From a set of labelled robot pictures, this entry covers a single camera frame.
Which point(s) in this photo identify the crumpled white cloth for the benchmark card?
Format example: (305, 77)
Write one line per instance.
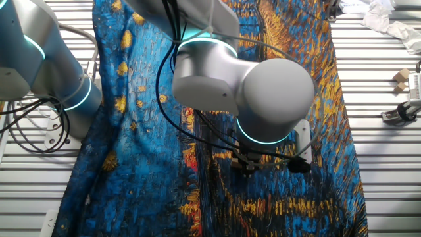
(391, 26)

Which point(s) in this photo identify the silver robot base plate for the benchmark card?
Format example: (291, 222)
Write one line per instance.
(54, 138)

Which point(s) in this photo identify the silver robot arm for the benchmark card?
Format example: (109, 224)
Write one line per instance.
(230, 82)

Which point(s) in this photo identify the small wooden cube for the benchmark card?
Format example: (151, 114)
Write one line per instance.
(401, 75)
(400, 87)

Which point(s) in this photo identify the white ribbed device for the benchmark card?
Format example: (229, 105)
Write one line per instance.
(415, 86)

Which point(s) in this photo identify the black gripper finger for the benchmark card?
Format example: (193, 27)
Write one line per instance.
(237, 155)
(249, 172)

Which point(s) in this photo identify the black clamp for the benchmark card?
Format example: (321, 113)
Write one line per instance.
(331, 10)

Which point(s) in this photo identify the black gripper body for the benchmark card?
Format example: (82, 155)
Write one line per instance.
(247, 156)

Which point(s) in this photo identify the light wooden block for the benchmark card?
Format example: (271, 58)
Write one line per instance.
(235, 163)

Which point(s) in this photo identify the blue starry night print cloth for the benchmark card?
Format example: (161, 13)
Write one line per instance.
(138, 148)

